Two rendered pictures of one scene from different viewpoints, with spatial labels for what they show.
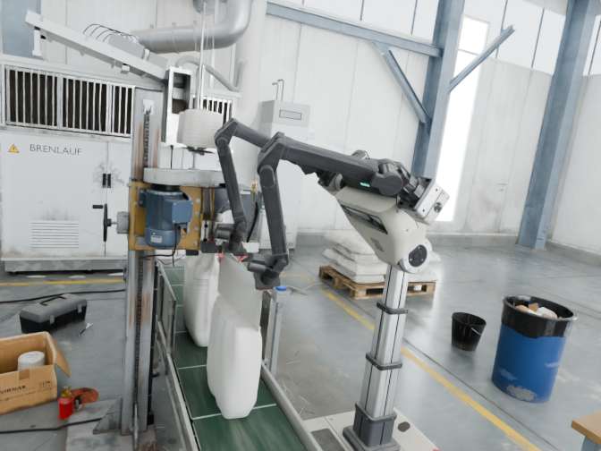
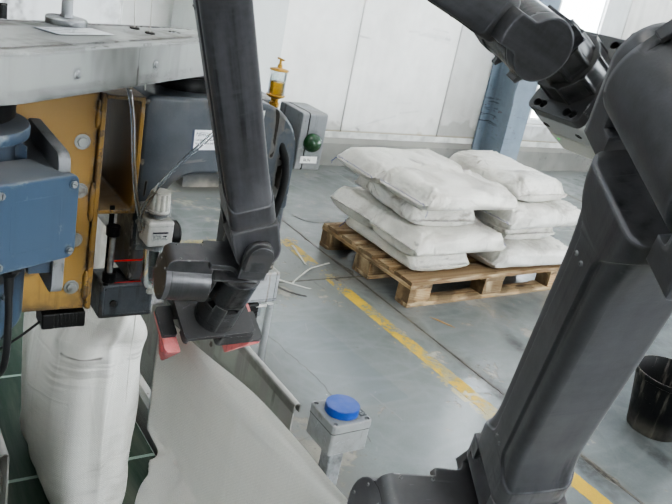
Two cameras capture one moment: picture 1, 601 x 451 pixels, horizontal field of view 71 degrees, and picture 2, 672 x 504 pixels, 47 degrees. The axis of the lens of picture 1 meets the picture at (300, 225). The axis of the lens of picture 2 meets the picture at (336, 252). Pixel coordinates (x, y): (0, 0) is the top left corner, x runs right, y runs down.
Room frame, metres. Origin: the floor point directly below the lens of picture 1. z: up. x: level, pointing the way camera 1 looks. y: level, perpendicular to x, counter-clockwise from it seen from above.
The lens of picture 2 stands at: (0.97, 0.33, 1.56)
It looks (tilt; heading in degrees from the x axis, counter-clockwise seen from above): 21 degrees down; 350
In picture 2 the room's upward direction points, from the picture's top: 12 degrees clockwise
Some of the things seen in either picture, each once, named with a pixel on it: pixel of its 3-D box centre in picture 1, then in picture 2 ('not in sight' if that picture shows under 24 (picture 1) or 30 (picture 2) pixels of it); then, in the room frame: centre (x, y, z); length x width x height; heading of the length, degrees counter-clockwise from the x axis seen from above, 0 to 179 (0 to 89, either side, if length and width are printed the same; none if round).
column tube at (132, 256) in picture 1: (139, 271); not in sight; (1.99, 0.77, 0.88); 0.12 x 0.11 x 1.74; 116
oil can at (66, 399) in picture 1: (65, 397); not in sight; (2.02, 1.15, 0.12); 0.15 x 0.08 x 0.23; 26
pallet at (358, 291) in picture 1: (376, 279); (444, 255); (5.04, -1.02, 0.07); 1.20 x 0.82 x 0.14; 118
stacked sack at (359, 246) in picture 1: (373, 246); (451, 188); (4.71, -0.86, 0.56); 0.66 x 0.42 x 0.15; 116
